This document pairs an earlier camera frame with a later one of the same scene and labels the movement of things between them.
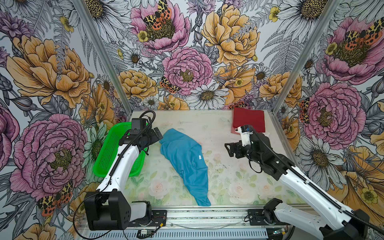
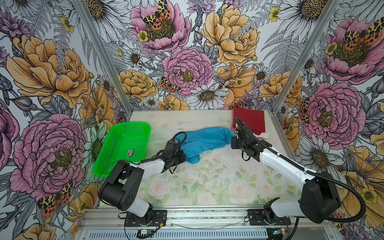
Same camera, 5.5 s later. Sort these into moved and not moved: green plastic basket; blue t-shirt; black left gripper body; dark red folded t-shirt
Moved: black left gripper body; blue t-shirt
Not moved: green plastic basket; dark red folded t-shirt
